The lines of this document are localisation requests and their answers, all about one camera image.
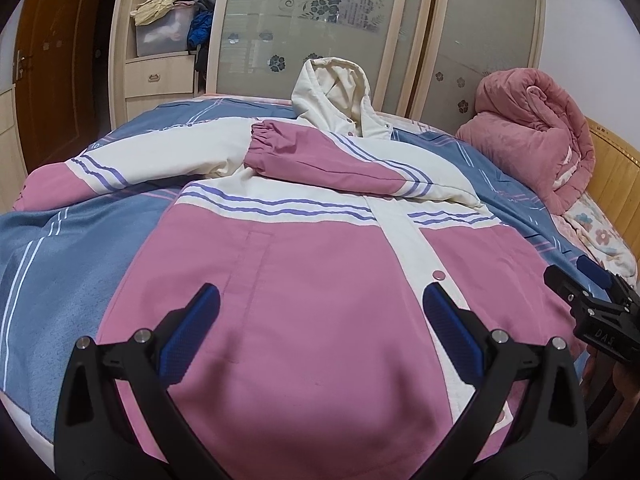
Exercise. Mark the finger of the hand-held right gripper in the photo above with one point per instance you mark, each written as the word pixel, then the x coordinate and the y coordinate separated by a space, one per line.
pixel 595 269
pixel 565 282

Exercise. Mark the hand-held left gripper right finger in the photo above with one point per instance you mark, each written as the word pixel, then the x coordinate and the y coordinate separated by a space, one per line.
pixel 452 335

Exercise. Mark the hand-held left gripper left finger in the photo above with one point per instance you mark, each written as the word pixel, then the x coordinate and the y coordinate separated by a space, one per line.
pixel 192 332

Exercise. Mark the pink and white hooded jacket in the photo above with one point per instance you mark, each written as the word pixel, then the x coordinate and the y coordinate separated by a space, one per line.
pixel 310 270

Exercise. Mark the person's right hand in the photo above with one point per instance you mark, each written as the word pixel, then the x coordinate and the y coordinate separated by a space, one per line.
pixel 617 395

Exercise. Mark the floral pillow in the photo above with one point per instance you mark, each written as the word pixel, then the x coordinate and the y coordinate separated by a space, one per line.
pixel 602 237

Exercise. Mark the wooden bed headboard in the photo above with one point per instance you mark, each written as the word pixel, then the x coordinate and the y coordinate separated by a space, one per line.
pixel 617 170

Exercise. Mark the blue striped bed sheet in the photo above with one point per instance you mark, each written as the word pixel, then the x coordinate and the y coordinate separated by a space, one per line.
pixel 60 270

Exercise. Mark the pink folded quilt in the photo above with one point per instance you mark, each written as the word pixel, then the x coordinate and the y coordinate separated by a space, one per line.
pixel 525 130

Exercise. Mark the beige wardrobe drawer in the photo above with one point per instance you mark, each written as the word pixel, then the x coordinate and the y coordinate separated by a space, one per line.
pixel 160 77
pixel 150 106

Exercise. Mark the beige drawer cabinet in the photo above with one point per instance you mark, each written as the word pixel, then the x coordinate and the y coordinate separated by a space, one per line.
pixel 10 150

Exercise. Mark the clear plastic storage box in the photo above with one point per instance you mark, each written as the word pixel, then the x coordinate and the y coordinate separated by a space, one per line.
pixel 161 37

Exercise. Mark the brown wooden door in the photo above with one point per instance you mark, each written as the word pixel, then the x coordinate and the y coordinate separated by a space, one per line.
pixel 65 60

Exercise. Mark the blue garment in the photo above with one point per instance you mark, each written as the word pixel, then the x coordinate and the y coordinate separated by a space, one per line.
pixel 200 30

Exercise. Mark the beige wardrobe with frosted doors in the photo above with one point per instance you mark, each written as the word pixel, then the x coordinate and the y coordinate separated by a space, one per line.
pixel 280 35

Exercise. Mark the pale yellow cloth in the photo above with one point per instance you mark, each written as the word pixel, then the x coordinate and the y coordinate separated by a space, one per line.
pixel 152 7

